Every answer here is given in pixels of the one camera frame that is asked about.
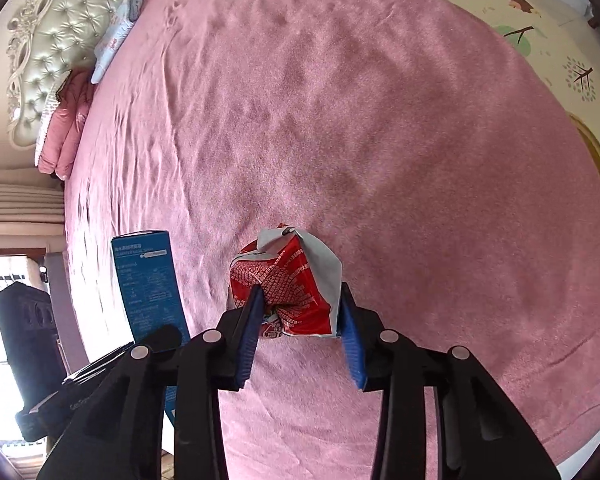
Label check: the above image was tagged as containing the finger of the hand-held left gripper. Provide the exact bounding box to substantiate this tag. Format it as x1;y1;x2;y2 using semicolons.
61;341;137;397
134;324;182;353

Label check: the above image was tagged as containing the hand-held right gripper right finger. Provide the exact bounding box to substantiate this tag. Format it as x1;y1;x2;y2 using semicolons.
337;282;563;480

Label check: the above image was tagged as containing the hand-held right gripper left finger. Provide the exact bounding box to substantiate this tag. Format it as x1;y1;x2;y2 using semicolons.
37;285;265;480

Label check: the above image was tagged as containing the blue cardboard box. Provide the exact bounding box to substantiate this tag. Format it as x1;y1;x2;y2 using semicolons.
111;230;191;432

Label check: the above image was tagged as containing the red snack packet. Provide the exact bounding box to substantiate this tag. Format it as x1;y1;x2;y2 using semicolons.
226;223;343;339

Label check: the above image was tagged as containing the yellow round waste bin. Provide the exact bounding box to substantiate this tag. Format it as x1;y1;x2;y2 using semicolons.
569;112;600;221

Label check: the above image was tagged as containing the beige curtain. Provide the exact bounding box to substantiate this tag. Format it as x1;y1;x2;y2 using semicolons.
0;170;67;257

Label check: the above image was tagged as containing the bed with pink sheet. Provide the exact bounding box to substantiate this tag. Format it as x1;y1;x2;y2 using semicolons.
62;0;600;480

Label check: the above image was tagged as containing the pink folded quilt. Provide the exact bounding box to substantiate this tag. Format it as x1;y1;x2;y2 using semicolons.
36;70;96;180

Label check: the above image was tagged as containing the white patterned pillow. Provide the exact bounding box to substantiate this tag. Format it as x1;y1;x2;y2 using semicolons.
33;72;74;160

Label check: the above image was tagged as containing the light blue pillow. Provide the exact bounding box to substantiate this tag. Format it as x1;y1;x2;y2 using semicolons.
91;0;146;85

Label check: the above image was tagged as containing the green tufted white headboard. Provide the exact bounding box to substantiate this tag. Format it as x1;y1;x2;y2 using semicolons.
5;0;172;149

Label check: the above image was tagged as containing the cream tree print play mat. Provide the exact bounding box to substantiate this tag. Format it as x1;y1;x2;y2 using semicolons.
385;0;600;201

